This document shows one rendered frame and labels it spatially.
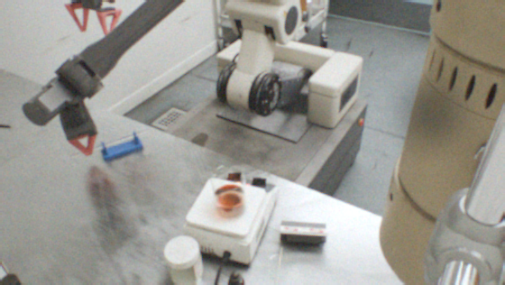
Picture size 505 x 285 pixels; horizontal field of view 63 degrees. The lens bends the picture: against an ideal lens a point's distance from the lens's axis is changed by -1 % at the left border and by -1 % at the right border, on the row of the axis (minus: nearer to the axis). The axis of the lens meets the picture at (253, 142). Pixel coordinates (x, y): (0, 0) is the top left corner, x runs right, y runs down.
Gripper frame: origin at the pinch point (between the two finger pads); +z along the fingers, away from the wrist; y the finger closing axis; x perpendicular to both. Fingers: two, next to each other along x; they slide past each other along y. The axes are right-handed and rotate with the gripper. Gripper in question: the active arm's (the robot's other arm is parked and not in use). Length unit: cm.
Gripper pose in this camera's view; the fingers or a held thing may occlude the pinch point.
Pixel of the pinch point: (87, 151)
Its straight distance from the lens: 108.2
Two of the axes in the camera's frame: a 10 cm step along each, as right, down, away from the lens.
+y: 4.9, 5.2, -7.0
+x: 8.7, -3.3, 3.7
